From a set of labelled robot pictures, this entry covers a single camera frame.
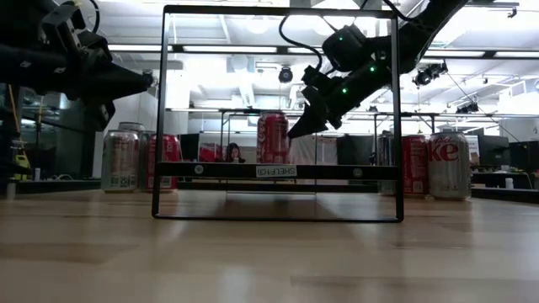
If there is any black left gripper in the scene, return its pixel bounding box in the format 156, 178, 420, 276
50, 31, 147, 132

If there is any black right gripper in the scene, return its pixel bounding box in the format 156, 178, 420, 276
287, 62, 391, 140

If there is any white partition panel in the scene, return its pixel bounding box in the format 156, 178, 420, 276
289, 135, 338, 165

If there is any white ceiling strip light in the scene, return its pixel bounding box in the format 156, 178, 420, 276
494, 50, 539, 59
183, 45, 279, 54
424, 50, 485, 58
107, 44, 173, 52

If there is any black monitor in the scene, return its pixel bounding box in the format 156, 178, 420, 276
478, 134, 510, 168
508, 141, 539, 173
336, 134, 377, 166
179, 133, 200, 162

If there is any person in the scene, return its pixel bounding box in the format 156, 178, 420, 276
225, 141, 248, 164

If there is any red and white box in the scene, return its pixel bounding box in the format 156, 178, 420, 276
197, 141, 224, 163

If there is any yellow handheld device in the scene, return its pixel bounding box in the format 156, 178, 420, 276
12, 141, 31, 170

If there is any black ceiling spotlight cluster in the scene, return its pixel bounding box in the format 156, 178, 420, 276
413, 61, 450, 88
455, 102, 481, 115

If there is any white sign board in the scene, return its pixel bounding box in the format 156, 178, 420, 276
468, 135, 481, 165

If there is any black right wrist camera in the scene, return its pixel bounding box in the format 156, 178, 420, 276
301, 65, 334, 92

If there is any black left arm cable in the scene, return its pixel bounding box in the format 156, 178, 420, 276
86, 0, 101, 35

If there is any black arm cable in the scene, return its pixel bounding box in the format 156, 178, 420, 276
278, 14, 325, 71
86, 0, 101, 35

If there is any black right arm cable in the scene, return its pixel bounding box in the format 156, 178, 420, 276
278, 14, 325, 71

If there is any black metal frame stand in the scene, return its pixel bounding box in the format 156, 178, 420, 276
372, 111, 437, 136

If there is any black table rail frame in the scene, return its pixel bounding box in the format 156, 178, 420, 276
14, 178, 539, 206

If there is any black frame wooden shelf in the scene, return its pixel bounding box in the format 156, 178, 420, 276
151, 4, 405, 223

